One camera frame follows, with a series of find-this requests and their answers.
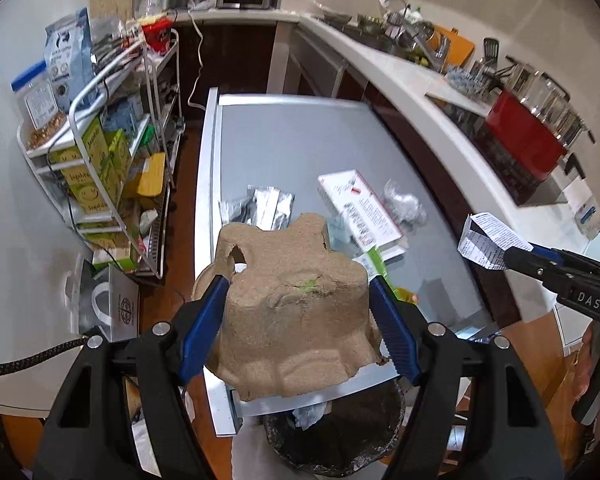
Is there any blue white snack bag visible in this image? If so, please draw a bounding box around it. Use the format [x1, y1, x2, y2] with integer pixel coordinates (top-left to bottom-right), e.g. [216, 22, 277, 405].
[44, 8, 93, 113]

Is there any white logo shopping bag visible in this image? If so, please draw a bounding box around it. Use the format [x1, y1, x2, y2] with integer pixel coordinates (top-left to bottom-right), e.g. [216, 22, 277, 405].
[77, 262, 142, 343]

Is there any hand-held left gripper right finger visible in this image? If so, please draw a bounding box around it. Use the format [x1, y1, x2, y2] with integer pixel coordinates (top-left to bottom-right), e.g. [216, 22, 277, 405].
[369, 276, 566, 480]

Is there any crumpled white tissue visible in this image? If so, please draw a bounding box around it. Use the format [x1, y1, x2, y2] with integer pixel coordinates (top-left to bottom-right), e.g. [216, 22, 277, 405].
[292, 402, 331, 431]

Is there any silver metal table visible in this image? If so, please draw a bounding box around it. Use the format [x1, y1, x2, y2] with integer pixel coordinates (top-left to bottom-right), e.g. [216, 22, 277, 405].
[195, 87, 491, 436]

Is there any clear plastic wrapper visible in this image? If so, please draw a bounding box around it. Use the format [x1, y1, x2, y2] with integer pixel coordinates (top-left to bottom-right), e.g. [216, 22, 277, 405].
[382, 179, 427, 231]

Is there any white medicine box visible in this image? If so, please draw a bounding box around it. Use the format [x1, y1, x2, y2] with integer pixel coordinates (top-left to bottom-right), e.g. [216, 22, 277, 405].
[316, 170, 410, 261]

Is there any chrome kitchen faucet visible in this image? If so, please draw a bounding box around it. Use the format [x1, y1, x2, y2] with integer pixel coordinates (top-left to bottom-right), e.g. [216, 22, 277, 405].
[411, 22, 452, 72]

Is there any black cooktop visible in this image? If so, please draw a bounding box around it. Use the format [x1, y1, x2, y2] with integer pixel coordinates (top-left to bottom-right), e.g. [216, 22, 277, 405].
[425, 92, 568, 207]

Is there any clear bag of nuts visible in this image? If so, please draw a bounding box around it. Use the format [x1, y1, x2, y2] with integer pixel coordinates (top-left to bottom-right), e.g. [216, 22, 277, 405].
[11, 62, 63, 148]

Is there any red noodle cup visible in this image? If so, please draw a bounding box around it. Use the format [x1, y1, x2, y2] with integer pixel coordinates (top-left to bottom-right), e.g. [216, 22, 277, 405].
[141, 17, 175, 55]

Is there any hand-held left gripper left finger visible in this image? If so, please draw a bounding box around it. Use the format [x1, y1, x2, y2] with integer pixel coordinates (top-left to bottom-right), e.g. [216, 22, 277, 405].
[32, 275, 231, 480]

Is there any stack of green smiley boxes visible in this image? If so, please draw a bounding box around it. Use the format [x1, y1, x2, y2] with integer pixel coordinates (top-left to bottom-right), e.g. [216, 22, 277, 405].
[47, 117, 141, 268]

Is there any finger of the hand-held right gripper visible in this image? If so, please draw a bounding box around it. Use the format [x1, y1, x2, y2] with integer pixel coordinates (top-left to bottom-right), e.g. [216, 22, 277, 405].
[527, 242, 600, 275]
[502, 247, 600, 292]

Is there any black slotted spatula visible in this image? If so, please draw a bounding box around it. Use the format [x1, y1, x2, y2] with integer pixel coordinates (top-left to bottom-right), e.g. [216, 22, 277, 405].
[482, 37, 503, 68]

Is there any white paper receipt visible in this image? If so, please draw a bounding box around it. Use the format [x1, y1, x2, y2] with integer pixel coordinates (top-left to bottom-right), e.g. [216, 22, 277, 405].
[457, 212, 533, 268]

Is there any green packet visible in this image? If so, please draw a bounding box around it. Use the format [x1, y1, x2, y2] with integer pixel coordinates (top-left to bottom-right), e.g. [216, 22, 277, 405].
[352, 247, 391, 291]

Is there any kitchen counter with dark cabinets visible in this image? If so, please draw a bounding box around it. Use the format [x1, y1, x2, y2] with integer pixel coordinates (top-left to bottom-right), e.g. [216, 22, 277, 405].
[170, 5, 600, 331]

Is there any yellow red snack wrapper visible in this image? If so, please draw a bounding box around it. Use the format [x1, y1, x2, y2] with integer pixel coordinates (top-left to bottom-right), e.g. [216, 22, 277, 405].
[392, 287, 421, 308]

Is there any orange cutting board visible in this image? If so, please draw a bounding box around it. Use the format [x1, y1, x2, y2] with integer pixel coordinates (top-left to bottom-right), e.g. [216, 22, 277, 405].
[437, 26, 477, 68]

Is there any red cooking pot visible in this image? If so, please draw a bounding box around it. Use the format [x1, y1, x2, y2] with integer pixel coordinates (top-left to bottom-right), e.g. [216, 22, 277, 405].
[484, 89, 571, 182]

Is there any brown pulp cup carrier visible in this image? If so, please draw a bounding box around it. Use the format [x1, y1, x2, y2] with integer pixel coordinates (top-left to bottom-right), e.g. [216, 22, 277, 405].
[192, 212, 388, 403]

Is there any black braided cable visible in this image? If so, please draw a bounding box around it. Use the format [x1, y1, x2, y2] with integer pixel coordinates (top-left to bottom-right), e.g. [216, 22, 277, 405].
[0, 337, 90, 382]

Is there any silver foil packet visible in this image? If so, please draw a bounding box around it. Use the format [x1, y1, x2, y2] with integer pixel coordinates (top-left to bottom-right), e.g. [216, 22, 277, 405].
[247, 186, 295, 231]

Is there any black-lined trash bin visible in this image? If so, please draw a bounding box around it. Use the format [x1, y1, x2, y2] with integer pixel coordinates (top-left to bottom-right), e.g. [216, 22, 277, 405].
[262, 380, 406, 476]

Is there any clear plastic packet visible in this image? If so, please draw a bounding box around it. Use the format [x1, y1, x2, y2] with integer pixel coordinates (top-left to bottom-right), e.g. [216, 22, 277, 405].
[219, 197, 251, 226]

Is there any white power cable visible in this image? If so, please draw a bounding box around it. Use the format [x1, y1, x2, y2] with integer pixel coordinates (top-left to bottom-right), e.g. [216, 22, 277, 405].
[186, 0, 207, 109]

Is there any white wire storage cart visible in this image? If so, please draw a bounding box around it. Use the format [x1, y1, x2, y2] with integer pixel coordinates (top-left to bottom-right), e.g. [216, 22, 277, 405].
[17, 27, 183, 281]

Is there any yellow packet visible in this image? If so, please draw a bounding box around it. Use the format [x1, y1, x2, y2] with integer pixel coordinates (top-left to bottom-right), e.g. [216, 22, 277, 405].
[136, 154, 167, 197]

